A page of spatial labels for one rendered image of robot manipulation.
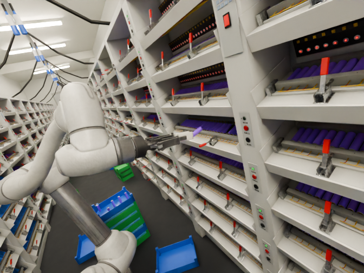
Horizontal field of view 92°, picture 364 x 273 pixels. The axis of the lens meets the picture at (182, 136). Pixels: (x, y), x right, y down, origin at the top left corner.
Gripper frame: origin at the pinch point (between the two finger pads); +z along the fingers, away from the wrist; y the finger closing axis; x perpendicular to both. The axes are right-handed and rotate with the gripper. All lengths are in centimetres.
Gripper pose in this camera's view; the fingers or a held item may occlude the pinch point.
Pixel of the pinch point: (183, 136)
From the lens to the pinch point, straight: 69.4
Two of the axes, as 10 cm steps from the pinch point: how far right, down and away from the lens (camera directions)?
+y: -5.1, -1.4, 8.5
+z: 8.6, -1.9, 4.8
